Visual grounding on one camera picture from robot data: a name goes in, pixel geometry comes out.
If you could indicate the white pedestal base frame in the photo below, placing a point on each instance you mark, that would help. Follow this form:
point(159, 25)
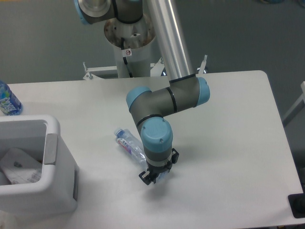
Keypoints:
point(156, 69)

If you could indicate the white plastic trash can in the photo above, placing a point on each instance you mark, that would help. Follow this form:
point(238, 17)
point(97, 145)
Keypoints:
point(40, 137)

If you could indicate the white frame at right edge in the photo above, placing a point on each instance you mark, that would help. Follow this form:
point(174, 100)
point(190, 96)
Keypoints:
point(295, 108)

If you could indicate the clear plastic bag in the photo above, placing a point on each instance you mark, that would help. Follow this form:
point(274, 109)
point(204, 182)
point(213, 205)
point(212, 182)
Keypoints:
point(20, 168)

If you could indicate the black object at table corner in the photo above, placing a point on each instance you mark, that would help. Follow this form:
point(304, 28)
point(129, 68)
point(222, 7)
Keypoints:
point(297, 204)

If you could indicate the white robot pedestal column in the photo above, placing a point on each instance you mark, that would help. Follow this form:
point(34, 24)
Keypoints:
point(132, 45)

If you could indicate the clear water bottle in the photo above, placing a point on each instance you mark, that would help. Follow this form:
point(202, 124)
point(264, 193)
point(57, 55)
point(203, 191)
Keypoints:
point(131, 145)

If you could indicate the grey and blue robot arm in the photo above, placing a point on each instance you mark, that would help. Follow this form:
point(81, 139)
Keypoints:
point(149, 108)

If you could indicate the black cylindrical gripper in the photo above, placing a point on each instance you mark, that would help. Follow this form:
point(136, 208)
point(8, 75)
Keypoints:
point(155, 169)

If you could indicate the blue labelled drink bottle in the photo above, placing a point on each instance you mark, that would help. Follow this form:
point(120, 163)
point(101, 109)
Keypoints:
point(9, 103)

